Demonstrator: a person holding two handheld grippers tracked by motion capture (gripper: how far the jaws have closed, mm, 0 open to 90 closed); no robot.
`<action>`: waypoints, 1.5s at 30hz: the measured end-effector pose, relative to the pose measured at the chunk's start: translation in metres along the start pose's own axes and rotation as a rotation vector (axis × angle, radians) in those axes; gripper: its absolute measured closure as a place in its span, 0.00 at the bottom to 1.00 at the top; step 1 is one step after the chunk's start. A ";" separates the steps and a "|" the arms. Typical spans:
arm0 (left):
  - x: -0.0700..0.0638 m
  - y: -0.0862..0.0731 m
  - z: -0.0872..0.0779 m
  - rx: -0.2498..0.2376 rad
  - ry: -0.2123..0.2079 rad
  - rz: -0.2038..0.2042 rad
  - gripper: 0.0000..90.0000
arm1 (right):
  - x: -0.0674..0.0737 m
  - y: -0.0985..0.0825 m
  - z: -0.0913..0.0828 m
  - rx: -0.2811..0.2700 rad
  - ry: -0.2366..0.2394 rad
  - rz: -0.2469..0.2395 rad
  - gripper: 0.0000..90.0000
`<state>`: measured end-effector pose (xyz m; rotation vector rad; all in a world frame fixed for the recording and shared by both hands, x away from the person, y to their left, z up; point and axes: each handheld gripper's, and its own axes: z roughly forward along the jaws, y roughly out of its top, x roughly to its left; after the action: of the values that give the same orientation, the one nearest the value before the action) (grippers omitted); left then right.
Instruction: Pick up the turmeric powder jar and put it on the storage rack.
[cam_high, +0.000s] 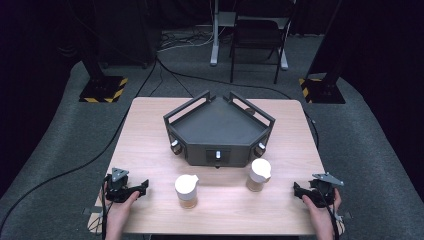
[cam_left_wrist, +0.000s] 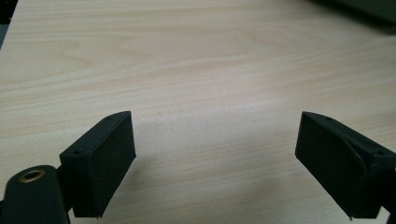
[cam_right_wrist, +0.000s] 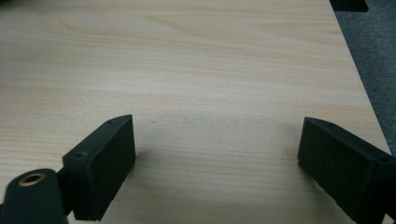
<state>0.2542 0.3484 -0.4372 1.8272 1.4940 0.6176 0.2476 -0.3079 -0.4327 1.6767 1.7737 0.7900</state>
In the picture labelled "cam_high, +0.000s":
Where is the person's right hand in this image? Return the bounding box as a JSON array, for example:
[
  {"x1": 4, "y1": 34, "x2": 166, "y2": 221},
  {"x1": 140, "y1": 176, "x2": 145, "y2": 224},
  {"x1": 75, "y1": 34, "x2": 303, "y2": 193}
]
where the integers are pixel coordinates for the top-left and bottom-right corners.
[{"x1": 301, "y1": 188, "x2": 343, "y2": 226}]

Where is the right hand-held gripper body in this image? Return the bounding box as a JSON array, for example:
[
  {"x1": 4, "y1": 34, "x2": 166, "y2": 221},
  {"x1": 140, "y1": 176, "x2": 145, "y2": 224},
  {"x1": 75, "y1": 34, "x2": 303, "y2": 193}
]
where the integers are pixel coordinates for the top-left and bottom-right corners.
[{"x1": 309, "y1": 172, "x2": 344, "y2": 208}]

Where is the black folding chair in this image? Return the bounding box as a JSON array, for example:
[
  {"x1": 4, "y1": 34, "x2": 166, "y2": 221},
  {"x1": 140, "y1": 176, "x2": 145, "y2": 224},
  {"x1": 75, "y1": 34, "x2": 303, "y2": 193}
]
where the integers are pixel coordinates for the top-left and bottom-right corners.
[{"x1": 229, "y1": 14, "x2": 291, "y2": 85}]

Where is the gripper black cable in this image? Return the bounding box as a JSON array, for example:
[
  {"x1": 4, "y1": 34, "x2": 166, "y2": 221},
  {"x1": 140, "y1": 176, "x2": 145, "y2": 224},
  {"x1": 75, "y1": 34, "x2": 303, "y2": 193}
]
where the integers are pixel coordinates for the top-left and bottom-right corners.
[
  {"x1": 319, "y1": 189, "x2": 342, "y2": 240},
  {"x1": 99, "y1": 175, "x2": 112, "y2": 240}
]

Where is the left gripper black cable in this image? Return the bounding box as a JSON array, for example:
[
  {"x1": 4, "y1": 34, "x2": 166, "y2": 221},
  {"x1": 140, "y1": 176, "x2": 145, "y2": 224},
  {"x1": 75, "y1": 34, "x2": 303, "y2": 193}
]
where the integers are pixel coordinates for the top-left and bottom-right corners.
[{"x1": 99, "y1": 175, "x2": 112, "y2": 240}]

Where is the white-lidded seasoning jar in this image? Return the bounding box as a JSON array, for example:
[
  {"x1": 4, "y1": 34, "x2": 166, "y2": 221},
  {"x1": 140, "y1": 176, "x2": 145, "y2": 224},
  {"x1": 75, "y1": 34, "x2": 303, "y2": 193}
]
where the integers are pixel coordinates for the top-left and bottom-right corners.
[
  {"x1": 174, "y1": 173, "x2": 200, "y2": 210},
  {"x1": 245, "y1": 158, "x2": 272, "y2": 193}
]

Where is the white metal desk frame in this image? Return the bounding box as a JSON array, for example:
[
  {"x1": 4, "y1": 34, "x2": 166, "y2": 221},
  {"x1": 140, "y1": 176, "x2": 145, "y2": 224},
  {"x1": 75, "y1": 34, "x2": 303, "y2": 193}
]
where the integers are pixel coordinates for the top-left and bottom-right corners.
[{"x1": 209, "y1": 0, "x2": 290, "y2": 71}]

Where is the black stand with striped base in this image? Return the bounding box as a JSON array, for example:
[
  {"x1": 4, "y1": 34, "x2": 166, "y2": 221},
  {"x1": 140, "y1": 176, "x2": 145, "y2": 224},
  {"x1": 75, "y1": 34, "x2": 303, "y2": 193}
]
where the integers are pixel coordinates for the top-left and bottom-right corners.
[
  {"x1": 78, "y1": 0, "x2": 129, "y2": 104},
  {"x1": 298, "y1": 0, "x2": 346, "y2": 105}
]

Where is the bundle of floor cables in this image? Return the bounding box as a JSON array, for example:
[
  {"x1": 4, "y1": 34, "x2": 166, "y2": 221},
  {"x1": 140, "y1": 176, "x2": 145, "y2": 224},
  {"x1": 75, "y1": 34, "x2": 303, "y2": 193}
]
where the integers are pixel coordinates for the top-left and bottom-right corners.
[{"x1": 157, "y1": 29, "x2": 215, "y2": 53}]

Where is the person's left hand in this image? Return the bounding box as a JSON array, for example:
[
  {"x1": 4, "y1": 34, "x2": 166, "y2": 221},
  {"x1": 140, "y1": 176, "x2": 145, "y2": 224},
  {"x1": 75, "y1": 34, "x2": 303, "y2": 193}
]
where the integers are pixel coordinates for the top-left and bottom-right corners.
[{"x1": 105, "y1": 191, "x2": 141, "y2": 218}]

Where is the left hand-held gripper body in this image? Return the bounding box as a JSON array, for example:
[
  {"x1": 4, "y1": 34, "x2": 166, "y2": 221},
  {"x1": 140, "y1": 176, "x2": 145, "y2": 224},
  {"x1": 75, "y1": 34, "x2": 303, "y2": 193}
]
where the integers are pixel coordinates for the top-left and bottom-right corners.
[{"x1": 105, "y1": 167, "x2": 136, "y2": 203}]

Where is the black corner rack with knobs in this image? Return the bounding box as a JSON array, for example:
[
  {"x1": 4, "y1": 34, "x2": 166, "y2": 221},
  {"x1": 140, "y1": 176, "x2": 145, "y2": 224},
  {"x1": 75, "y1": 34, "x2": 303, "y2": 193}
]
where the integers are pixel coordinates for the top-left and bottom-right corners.
[{"x1": 162, "y1": 89, "x2": 277, "y2": 169}]

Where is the dark large box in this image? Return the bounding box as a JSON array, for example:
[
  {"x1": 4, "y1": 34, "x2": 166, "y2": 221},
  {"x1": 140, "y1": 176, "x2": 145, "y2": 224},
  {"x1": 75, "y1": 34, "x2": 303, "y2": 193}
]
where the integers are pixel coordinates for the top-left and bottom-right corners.
[{"x1": 93, "y1": 0, "x2": 163, "y2": 67}]

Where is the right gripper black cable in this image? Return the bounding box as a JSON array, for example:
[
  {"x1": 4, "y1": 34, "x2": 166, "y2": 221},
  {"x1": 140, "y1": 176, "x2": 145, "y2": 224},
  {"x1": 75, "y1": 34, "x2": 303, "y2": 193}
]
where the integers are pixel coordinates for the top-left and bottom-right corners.
[{"x1": 319, "y1": 189, "x2": 342, "y2": 240}]

